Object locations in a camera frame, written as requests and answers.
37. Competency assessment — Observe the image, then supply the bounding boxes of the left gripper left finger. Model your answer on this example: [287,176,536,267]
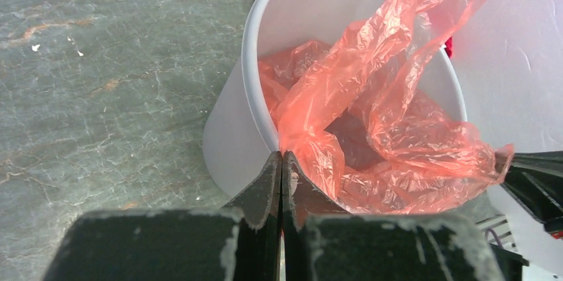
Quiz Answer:
[44,152,282,280]

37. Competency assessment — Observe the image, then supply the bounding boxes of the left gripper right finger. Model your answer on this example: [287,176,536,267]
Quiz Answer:
[282,152,504,280]

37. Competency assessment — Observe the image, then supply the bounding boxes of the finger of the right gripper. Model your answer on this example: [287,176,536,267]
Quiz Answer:
[495,150,562,239]

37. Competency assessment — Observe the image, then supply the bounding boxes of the red translucent trash bag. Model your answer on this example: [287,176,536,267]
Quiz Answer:
[258,0,515,214]

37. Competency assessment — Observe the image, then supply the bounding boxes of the grey plastic trash bin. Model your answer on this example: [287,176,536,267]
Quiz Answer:
[202,0,468,199]

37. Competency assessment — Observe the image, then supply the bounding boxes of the white slotted cable duct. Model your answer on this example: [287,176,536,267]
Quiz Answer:
[476,215,517,250]

